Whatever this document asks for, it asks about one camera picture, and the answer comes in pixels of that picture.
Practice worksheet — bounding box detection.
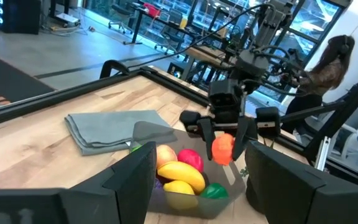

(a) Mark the yellow toy lemon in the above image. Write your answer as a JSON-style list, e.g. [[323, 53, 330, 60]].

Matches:
[[162, 180, 200, 211]]

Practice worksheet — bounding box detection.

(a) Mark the black plant pot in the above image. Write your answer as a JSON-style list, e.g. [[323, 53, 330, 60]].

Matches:
[[245, 176, 265, 216]]

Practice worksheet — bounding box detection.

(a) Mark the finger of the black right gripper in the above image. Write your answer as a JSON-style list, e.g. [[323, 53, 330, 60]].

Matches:
[[197, 118, 216, 161], [231, 117, 252, 161]]

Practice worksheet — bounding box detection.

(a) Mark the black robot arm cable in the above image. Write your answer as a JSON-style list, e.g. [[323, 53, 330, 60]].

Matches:
[[125, 2, 273, 70]]

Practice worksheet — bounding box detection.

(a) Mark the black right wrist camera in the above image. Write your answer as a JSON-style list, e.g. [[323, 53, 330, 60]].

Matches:
[[208, 80, 242, 114]]

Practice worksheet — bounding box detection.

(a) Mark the green toy cabbage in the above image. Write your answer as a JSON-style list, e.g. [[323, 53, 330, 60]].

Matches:
[[129, 141, 143, 154]]

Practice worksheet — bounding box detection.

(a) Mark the toy peach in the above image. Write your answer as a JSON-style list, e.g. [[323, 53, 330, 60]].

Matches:
[[155, 144, 178, 170]]

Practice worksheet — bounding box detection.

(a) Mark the red toy tomato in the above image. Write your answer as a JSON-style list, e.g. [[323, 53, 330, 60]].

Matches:
[[177, 148, 205, 174]]

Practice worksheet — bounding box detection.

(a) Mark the black computer tower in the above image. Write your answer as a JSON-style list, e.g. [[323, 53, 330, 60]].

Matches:
[[0, 0, 42, 35]]

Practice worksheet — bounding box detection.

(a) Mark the black floor mat striped edge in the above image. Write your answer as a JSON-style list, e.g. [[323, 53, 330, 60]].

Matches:
[[0, 49, 57, 106]]

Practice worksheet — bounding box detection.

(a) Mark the black overhead frame post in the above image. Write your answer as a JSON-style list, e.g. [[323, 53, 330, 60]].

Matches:
[[302, 58, 358, 163]]

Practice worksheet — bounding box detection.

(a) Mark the black office chair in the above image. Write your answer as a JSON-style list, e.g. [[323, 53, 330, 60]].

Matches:
[[108, 2, 137, 34]]

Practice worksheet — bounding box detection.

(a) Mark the orange ridged toy vegetable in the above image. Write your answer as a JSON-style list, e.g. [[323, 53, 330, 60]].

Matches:
[[211, 133, 236, 167]]

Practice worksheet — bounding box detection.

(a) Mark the black office desk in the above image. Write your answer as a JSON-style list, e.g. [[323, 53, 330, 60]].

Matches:
[[122, 2, 205, 47]]

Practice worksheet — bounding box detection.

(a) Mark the yellow toy banana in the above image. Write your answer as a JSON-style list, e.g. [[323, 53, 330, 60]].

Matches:
[[157, 160, 206, 195]]

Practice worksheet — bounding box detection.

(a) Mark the blue-grey folded cloth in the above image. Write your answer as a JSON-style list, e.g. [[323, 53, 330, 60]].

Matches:
[[64, 109, 177, 157]]

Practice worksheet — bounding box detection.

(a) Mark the green toy bell pepper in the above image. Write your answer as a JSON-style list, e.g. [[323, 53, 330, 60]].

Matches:
[[200, 182, 230, 200]]

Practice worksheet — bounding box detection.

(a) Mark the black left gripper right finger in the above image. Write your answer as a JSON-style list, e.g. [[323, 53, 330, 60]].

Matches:
[[244, 139, 358, 224]]

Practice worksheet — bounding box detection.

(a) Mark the red item on desk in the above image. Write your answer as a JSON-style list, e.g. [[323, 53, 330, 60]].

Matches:
[[142, 2, 162, 18]]

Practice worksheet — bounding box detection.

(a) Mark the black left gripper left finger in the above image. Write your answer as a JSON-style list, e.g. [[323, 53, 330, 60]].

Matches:
[[61, 141, 158, 224]]

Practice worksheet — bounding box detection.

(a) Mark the black table edge frame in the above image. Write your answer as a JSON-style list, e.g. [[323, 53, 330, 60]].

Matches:
[[0, 65, 213, 130]]

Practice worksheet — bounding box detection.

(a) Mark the grey translucent plastic bin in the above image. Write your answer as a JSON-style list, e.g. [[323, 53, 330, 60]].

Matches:
[[130, 120, 247, 220]]

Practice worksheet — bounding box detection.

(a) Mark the person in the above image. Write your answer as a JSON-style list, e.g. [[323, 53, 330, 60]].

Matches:
[[279, 34, 356, 135]]

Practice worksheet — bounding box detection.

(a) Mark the black curved bracket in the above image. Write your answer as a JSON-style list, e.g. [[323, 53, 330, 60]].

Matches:
[[99, 59, 131, 79]]

